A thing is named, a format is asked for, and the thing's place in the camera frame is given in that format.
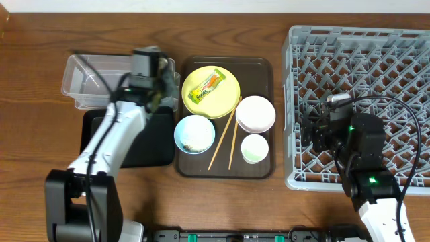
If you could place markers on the blue bowl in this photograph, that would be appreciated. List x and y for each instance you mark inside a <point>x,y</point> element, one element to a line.
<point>194,134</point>

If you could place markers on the pink bowl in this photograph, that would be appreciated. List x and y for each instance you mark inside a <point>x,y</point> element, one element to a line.
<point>255,114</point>

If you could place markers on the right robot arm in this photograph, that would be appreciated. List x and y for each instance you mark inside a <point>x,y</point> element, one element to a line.
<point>356,141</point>

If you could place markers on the yellow plate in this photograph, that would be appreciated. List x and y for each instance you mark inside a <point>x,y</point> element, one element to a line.
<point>219,102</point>

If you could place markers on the wooden chopstick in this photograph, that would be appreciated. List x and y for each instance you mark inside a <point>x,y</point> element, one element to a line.
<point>223,134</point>
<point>233,144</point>

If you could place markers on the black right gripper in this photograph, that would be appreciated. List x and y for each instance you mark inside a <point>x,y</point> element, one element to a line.
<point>311,131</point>

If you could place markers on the clear plastic bin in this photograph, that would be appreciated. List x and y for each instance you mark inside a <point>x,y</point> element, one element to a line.
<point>95,80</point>

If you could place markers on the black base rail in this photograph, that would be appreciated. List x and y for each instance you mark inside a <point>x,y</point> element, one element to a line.
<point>298,233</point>

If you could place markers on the dark brown tray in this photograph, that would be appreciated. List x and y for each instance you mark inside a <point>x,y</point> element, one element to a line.
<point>255,76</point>

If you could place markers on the black waste tray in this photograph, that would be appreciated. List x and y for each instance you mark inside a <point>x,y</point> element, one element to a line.
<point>154,146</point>

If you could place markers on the green snack wrapper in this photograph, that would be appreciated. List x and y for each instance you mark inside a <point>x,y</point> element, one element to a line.
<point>197,94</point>

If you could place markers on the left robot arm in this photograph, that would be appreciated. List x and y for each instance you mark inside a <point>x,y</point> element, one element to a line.
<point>82,202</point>

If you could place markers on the grey dishwasher rack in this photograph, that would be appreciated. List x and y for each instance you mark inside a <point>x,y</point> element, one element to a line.
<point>387,70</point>

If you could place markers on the white cup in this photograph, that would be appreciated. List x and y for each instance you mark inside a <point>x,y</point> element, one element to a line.
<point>254,148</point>

